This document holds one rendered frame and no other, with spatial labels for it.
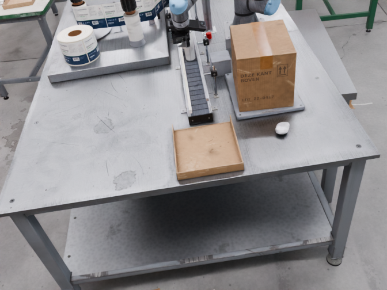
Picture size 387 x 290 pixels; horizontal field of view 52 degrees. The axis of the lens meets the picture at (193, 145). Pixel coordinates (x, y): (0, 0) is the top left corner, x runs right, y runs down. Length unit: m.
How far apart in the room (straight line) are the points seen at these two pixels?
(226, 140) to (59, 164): 0.71
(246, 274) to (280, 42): 1.21
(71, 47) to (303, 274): 1.71
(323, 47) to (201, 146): 0.96
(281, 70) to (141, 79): 0.80
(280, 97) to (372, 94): 1.72
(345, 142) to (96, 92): 1.24
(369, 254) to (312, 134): 0.90
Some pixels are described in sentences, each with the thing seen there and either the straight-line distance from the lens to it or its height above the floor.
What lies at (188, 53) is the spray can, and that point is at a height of 0.93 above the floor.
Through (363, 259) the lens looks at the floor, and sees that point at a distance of 2.36.
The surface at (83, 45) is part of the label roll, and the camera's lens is 2.27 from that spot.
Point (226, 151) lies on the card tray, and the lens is 1.63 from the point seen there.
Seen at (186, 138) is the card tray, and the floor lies 0.83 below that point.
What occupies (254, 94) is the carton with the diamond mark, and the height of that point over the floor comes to 0.94.
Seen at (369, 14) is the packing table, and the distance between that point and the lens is 4.18.
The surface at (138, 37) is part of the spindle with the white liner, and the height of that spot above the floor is 0.94.
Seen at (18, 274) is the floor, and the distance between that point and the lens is 2.60.
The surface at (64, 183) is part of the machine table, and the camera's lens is 1.69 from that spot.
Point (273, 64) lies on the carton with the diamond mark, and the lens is 1.67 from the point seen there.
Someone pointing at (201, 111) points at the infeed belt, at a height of 0.88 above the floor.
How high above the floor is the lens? 1.96
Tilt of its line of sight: 42 degrees down
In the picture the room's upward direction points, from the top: 9 degrees counter-clockwise
